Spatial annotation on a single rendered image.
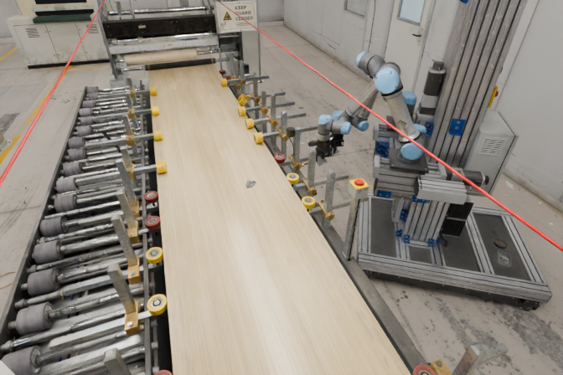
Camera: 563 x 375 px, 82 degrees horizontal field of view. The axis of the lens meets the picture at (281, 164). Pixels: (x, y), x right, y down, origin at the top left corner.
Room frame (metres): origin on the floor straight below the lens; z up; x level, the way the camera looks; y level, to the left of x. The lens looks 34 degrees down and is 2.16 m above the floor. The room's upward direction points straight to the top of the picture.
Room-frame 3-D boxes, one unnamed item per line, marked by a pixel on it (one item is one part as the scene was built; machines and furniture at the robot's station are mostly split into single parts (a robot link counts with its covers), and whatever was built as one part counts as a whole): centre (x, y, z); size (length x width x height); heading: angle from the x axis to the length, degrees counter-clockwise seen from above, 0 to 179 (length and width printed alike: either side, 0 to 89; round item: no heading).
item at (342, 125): (1.74, -0.36, 1.25); 0.11 x 0.11 x 0.08; 69
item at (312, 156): (1.69, -0.19, 0.87); 0.04 x 0.04 x 0.48; 20
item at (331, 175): (1.46, -0.28, 0.88); 0.04 x 0.04 x 0.48; 20
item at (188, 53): (3.96, 1.21, 1.05); 1.43 x 0.12 x 0.12; 110
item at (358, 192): (1.21, -0.37, 1.18); 0.07 x 0.07 x 0.08; 20
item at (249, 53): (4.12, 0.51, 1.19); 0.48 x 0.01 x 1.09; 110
